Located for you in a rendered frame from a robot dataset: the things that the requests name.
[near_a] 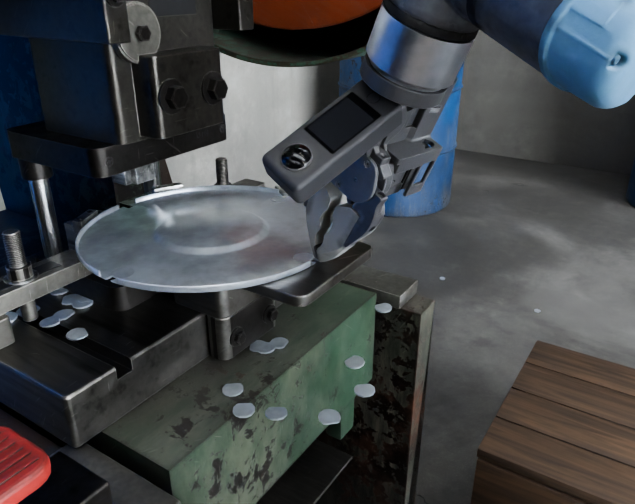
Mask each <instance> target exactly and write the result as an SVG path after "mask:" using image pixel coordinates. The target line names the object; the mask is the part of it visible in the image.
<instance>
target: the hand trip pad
mask: <svg viewBox="0 0 635 504"><path fill-rule="evenodd" d="M50 474H51V463H50V459H49V456H48V455H47V453H46V452H45V451H44V450H43V449H41V448H40V447H38V446H37V445H35V444H34V443H32V442H31V441H29V440H28V439H26V438H25V437H23V436H22V435H20V434H19V433H17V432H16V431H14V430H13V429H11V428H9V427H6V426H0V504H18V503H19V502H20V501H22V500H23V499H25V498H26V497H27V496H29V495H30V494H31V493H33V492H34V491H36V490H37V489H38V488H40V487H41V486H42V485H43V484H44V483H45V482H46V481H47V480H48V478H49V476H50Z"/></svg>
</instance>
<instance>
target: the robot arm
mask: <svg viewBox="0 0 635 504"><path fill-rule="evenodd" d="M479 29H480V30H481V31H482V32H484V33H485V34H487V35H488V36H490V37H491V38H492V39H494V40H495V41H497V42H498V43H499V44H501V45H502V46H504V47H505V48H506V49H508V50H509V51H511V52H512V53H513V54H515V55H516V56H518V57H519V58H520V59H522V60H523V61H525V62H526V63H527V64H529V65H530V66H532V67H533V68H534V69H536V70H537V71H539V72H540V73H542V74H543V76H544V77H545V78H546V79H547V80H548V81H549V82H550V83H551V84H552V85H554V86H555V87H556V88H558V89H560V90H563V91H566V92H570V93H572V94H574V95H575V96H577V97H578V98H580V99H582V100H583V101H585V102H586V103H588V104H589V105H591V106H593V107H596V108H601V109H609V108H614V107H617V106H620V105H622V104H624V103H626V102H627V101H629V100H630V99H631V98H632V96H633V95H635V0H383V1H382V4H381V7H380V10H379V12H378V15H377V18H376V21H375V23H374V26H373V29H372V32H371V34H370V37H369V40H368V43H367V46H366V54H365V57H364V59H363V62H362V65H361V67H360V75H361V78H362V80H361V81H359V82H358V83H357V84H355V85H354V86H353V87H351V88H350V89H349V90H348V91H346V92H345V93H344V94H342V95H341V96H340V97H338V98H337V99H336V100H334V101H333V102H332V103H331V104H329V105H328V106H327V107H325V108H324V109H323V110H321V111H320V112H319V113H318V114H316V115H315V116H314V117H312V118H311V119H310V120H308V121H307V122H306V123H304V124H303V125H302V126H301V127H299V128H298V129H297V130H295V131H294V132H293V133H291V134H290V135H289V136H288V137H286V138H285V139H284V140H282V141H281V142H280V143H278V144H277V145H276V146H275V147H273V148H272V149H271V150H269V151H268V152H267V153H265V154H264V156H263V158H262V162H263V165H264V167H265V170H266V173H267V174H268V175H269V176H270V177H271V178H272V179H273V180H274V181H275V182H276V183H277V184H278V185H279V186H280V187H281V188H282V189H283V190H284V191H285V192H286V193H287V194H288V195H289V196H290V197H291V198H292V199H293V200H294V201H295V202H297V203H304V206H305V207H306V222H307V228H308V234H309V239H310V244H311V248H312V252H313V255H314V257H315V258H317V259H318V261H319V262H325V261H329V260H332V259H334V258H337V257H338V256H340V255H342V254H343V253H345V252H346V251H347V250H348V249H350V248H351V247H353V246H354V245H355V243H356V242H357V241H359V240H360V239H362V238H364V237H365V236H367V235H369V234H370V233H372V232H373V231H374V230H375V229H376V228H377V226H378V225H379V223H380V222H381V220H382V219H383V217H384V214H385V202H386V201H387V199H388V195H391V194H394V193H397V192H399V190H401V189H405V188H406V189H405V191H404V193H403V195H404V196H405V197H406V196H408V195H411V194H414V193H417V192H419V191H421V189H422V187H423V185H424V183H425V181H426V179H427V177H428V175H429V173H430V171H431V169H432V168H433V166H434V164H435V162H436V160H437V158H438V156H439V154H440V152H441V150H442V148H443V147H442V146H441V145H440V144H438V143H437V142H436V141H435V140H433V139H432V138H431V133H432V131H433V129H434V127H435V125H436V123H437V121H438V119H439V117H440V115H441V112H442V110H443V108H444V106H445V104H446V102H447V100H448V98H449V96H450V94H451V92H452V90H453V88H454V86H455V84H456V82H457V80H458V78H457V75H458V72H459V70H460V68H461V66H462V64H463V62H464V60H465V58H466V56H467V54H468V52H469V50H470V48H471V46H472V44H473V42H474V40H475V37H476V35H477V33H478V31H479ZM428 144H429V145H430V146H432V147H430V148H429V145H428ZM428 162H430V163H429V165H428V167H427V169H426V171H425V173H424V175H423V177H422V179H421V181H419V182H416V183H414V181H415V179H416V177H417V176H418V174H419V172H420V170H421V168H422V166H423V164H425V163H428ZM413 183H414V184H413ZM332 222H333V223H332ZM331 223H332V227H331V229H330V231H329V232H328V233H326V232H327V230H328V228H329V227H330V226H331Z"/></svg>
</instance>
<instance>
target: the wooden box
mask: <svg viewBox="0 0 635 504"><path fill-rule="evenodd" d="M477 457H478V459H477V463H476V470H475V476H474V483H473V490H472V496H471V503H470V504H635V369H634V368H630V367H627V366H623V365H620V364H617V363H613V362H610V361H607V360H603V359H600V358H596V357H593V356H590V355H586V354H583V353H579V352H576V351H573V350H569V349H566V348H562V347H559V346H556V345H552V344H549V343H545V342H542V341H539V340H537V341H536V343H535V345H534V347H533V349H532V350H531V352H530V354H529V356H528V358H527V359H526V361H525V363H524V365H523V367H522V369H521V370H520V372H519V374H518V376H517V378H516V380H515V381H514V383H513V385H512V387H511V389H510V391H509V392H508V394H507V396H506V398H505V400H504V401H503V403H502V405H501V407H500V409H499V411H498V412H497V414H496V417H495V418H494V420H493V422H492V423H491V425H490V427H489V429H488V431H487V432H486V434H485V436H484V438H483V440H482V442H481V443H480V445H479V447H478V450H477Z"/></svg>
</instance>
